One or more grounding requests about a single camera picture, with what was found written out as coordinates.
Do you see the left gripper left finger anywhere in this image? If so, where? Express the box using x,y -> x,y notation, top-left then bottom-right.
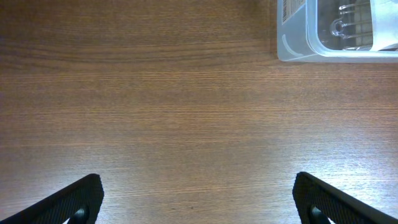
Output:
1,174 -> 104,224

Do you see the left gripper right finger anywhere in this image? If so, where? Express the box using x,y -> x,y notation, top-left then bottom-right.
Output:
292,172 -> 397,224

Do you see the clear plastic container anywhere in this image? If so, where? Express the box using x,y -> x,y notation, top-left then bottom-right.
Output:
277,0 -> 397,63

